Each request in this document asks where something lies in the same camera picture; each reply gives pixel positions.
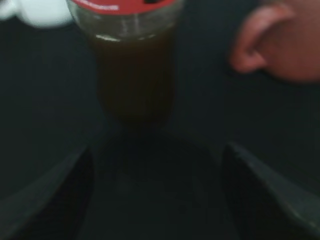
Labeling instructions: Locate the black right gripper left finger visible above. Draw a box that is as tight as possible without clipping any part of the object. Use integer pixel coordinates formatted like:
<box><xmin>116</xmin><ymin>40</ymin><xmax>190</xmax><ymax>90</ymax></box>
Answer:
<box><xmin>0</xmin><ymin>146</ymin><xmax>94</xmax><ymax>240</ymax></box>

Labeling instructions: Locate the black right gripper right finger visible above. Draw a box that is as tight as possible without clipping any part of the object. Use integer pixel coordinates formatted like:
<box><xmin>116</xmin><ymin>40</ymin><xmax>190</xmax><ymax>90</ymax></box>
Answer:
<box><xmin>221</xmin><ymin>143</ymin><xmax>320</xmax><ymax>240</ymax></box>

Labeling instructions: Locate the cola bottle red label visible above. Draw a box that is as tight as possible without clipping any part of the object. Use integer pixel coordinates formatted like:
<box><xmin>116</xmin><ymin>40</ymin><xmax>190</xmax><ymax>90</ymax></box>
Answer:
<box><xmin>67</xmin><ymin>0</ymin><xmax>184</xmax><ymax>126</ymax></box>

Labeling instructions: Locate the white cup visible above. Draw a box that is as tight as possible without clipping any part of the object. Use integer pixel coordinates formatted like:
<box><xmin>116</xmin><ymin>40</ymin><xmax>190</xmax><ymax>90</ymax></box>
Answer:
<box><xmin>0</xmin><ymin>0</ymin><xmax>73</xmax><ymax>29</ymax></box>

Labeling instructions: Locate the red pink mug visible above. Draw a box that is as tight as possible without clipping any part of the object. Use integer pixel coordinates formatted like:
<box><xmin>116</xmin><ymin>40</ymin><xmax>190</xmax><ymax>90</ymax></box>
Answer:
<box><xmin>229</xmin><ymin>0</ymin><xmax>320</xmax><ymax>84</ymax></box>

